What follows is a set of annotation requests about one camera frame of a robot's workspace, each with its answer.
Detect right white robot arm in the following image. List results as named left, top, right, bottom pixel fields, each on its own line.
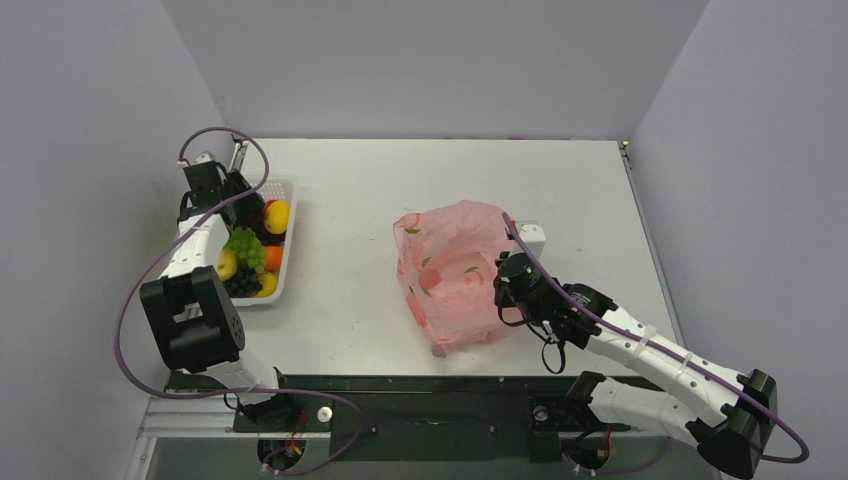
left=493, top=252, right=777, bottom=479

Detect green fake grapes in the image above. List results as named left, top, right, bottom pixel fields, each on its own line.
left=225, top=227, right=266, bottom=273

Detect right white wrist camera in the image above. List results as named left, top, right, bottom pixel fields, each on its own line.
left=514, top=220, right=547, bottom=259

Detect purple fake grapes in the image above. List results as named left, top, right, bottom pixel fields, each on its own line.
left=246, top=217, right=286, bottom=246

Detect dark purple grapes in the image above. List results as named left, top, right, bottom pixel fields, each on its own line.
left=223, top=268, right=263, bottom=298

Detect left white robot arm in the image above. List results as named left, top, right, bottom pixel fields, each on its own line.
left=139, top=153, right=299, bottom=430

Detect white plastic basket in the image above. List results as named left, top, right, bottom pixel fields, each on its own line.
left=231, top=176, right=297, bottom=307

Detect pink plastic bag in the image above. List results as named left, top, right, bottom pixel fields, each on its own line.
left=392, top=200, right=513, bottom=358

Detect yellow fake banana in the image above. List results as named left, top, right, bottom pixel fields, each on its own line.
left=254, top=272, right=278, bottom=298

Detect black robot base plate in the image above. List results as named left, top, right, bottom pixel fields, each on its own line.
left=165, top=370, right=674, bottom=464

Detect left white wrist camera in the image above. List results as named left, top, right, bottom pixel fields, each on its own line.
left=177, top=150, right=217, bottom=169

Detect yellow fake pear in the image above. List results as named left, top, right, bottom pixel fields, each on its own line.
left=216, top=249, right=238, bottom=282

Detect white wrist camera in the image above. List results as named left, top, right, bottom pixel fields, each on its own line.
left=514, top=220, right=547, bottom=259
left=177, top=150, right=217, bottom=169

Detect orange fake fruit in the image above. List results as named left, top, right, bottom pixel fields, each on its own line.
left=264, top=245, right=284, bottom=273

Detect yellow fake fruit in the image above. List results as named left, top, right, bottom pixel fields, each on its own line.
left=263, top=200, right=291, bottom=235

